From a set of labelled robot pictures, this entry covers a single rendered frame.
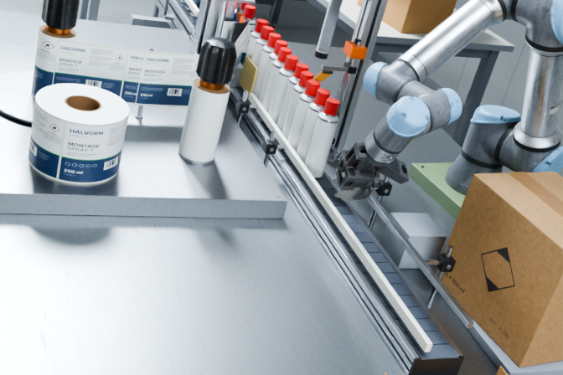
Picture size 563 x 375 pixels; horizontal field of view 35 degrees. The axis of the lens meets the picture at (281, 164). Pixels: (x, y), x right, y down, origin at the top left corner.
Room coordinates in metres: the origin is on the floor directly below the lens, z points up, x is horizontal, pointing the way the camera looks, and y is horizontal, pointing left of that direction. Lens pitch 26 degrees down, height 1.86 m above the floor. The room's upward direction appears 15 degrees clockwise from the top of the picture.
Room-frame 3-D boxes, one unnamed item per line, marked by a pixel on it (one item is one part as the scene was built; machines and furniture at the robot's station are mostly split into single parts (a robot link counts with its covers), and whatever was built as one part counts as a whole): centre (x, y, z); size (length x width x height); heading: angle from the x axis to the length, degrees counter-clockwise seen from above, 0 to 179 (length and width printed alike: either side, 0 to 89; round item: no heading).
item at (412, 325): (1.85, -0.11, 0.91); 1.07 x 0.01 x 0.02; 27
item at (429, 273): (1.88, -0.17, 0.96); 1.07 x 0.01 x 0.01; 27
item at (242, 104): (2.25, 0.13, 0.89); 0.06 x 0.03 x 0.12; 117
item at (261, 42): (2.41, 0.13, 0.98); 0.05 x 0.05 x 0.20
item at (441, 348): (2.12, -0.01, 0.86); 1.65 x 0.08 x 0.04; 27
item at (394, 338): (2.12, -0.01, 0.85); 1.65 x 0.11 x 0.05; 27
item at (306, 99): (2.09, -0.03, 0.98); 0.05 x 0.05 x 0.20
